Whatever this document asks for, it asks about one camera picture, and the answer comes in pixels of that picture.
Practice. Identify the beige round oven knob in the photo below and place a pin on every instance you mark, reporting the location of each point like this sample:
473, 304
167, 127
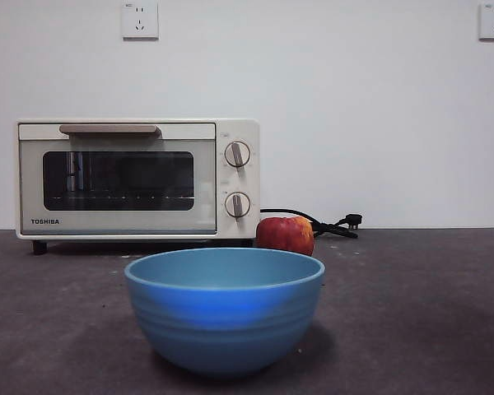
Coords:
236, 205
236, 154

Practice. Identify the cream Toshiba toaster oven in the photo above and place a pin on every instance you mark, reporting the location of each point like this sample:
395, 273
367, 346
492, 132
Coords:
239, 181

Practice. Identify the blue ribbed bowl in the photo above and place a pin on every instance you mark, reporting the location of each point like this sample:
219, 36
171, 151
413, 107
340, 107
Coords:
224, 325

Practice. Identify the red yellow apple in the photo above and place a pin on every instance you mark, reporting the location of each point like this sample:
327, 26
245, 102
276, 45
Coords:
284, 234

